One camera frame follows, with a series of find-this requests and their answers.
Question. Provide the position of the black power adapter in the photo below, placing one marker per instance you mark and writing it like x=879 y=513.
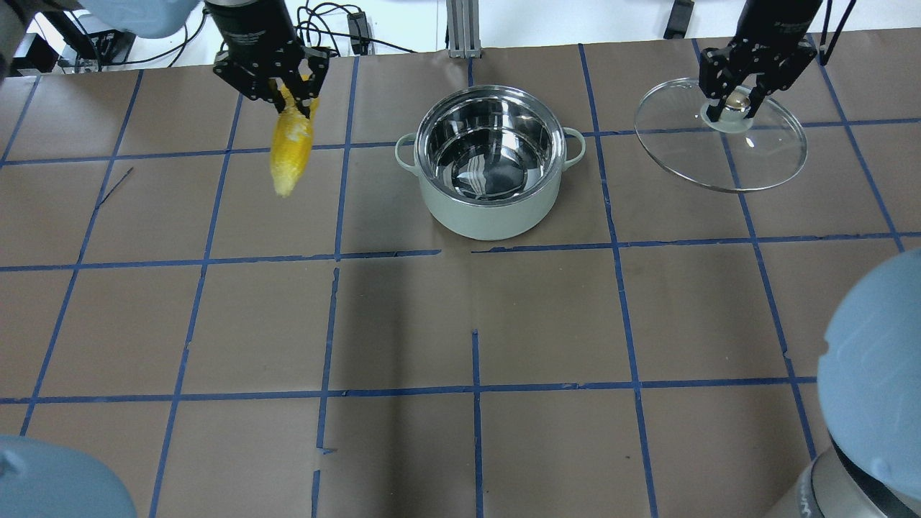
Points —
x=359 y=33

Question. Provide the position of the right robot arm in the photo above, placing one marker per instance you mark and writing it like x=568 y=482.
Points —
x=868 y=380

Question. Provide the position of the brown paper table mat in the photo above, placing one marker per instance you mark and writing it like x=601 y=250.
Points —
x=649 y=349

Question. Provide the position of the aluminium frame post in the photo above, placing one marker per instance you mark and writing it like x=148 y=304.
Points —
x=463 y=34

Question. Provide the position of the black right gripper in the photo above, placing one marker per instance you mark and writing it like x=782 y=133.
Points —
x=779 y=20

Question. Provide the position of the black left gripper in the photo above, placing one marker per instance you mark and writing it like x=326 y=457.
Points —
x=253 y=29

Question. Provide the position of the yellow corn cob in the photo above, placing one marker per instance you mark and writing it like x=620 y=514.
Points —
x=292 y=144

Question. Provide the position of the glass pot lid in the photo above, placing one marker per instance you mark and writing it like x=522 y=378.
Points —
x=734 y=155

